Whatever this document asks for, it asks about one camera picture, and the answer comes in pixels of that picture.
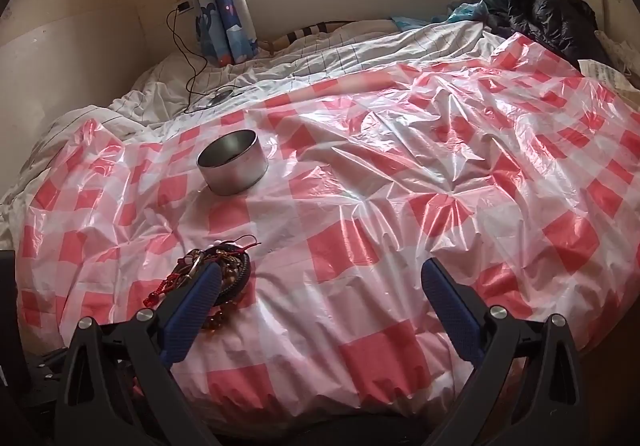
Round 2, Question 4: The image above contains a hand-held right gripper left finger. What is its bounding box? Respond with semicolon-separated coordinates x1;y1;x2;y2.
54;263;223;446

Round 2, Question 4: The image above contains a red white checkered plastic sheet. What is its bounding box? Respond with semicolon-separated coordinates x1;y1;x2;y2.
15;33;640;427

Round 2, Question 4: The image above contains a small device on cable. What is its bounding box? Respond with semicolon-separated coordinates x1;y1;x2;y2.
206;87;237;108

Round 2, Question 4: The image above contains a black charging cable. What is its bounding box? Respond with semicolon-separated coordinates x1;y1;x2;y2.
166;5;237;115

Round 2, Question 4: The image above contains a pile of bracelets with tassel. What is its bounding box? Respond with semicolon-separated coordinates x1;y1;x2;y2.
142;235;263;309

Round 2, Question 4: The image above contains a dark bead bracelet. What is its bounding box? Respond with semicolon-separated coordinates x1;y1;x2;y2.
212;246;252;309

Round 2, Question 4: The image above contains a white printed paper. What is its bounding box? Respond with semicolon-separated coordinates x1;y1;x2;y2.
577;30;640;93

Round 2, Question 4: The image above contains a round silver metal tin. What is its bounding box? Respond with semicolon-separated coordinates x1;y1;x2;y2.
196;129;271;197

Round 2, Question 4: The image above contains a blue plastic bag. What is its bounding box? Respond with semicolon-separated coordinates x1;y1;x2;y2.
390;0;489;30

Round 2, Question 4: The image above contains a black puffer jacket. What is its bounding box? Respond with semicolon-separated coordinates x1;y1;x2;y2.
487;0;615;73

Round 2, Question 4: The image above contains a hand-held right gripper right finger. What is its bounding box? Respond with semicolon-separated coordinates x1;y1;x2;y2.
421;257;587;446

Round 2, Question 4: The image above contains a striped pillow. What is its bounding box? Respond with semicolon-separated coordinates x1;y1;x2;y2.
259;18;401;55

